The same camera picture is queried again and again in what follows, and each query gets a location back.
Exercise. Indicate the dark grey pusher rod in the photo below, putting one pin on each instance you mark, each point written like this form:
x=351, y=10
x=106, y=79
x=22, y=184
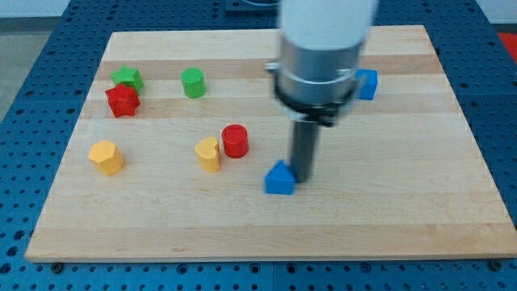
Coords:
x=303, y=145

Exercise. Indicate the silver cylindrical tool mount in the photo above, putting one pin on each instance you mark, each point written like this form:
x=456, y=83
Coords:
x=317, y=85

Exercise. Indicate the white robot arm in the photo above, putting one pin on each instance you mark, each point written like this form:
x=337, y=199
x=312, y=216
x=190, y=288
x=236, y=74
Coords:
x=326, y=24

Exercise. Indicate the green star block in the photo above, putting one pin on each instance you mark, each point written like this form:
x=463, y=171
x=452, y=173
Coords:
x=129, y=77

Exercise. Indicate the red star block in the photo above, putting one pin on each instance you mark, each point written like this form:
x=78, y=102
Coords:
x=123, y=100

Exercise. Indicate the blue triangle block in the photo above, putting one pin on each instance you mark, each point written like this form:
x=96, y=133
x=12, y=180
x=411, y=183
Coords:
x=279, y=180

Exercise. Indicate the blue cube block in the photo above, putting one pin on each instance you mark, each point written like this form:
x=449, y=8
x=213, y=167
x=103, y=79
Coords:
x=369, y=78

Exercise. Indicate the red cylinder block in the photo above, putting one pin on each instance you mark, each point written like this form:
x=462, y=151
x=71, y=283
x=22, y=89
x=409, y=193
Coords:
x=235, y=140

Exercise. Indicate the yellow heart block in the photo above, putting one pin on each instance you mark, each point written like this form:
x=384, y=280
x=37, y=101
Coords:
x=208, y=153

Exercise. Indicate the green cylinder block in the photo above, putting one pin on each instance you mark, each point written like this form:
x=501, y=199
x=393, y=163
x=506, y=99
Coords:
x=193, y=83

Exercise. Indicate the wooden board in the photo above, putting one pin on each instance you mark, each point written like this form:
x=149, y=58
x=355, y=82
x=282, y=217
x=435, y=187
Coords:
x=400, y=177

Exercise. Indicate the yellow hexagon block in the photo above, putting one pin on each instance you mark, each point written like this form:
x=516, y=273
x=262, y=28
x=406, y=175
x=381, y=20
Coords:
x=106, y=157

